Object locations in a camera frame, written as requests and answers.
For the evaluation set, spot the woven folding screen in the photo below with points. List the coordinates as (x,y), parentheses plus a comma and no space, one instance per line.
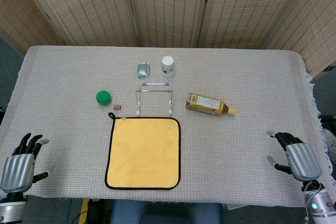
(168,6)

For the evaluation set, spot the beige woven tablecloth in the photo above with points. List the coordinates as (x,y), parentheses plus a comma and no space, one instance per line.
(236,142)

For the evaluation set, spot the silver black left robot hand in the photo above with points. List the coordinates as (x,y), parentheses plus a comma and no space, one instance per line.
(18,166)

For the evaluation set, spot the yellow cloth black trim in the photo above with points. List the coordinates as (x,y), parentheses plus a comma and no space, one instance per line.
(144,153)

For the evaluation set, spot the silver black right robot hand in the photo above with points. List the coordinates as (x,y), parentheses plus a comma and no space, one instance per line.
(302,159)

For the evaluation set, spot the green tissue packet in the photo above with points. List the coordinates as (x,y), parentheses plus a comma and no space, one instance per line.
(143,70)

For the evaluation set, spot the yellow strip under table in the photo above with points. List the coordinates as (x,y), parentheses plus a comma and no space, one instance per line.
(84,208)

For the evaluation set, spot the white paper cup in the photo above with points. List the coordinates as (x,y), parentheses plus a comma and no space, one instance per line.
(167,68)

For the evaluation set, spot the white shoe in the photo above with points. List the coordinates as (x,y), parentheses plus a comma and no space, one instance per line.
(330,142)

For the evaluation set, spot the blue chair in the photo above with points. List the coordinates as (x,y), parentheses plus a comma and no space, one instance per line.
(165,213)

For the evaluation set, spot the green ball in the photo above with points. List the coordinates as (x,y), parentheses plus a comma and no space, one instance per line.
(103,97)

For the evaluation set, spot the tea bottle with yellow cap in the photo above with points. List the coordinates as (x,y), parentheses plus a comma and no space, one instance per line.
(204,104)

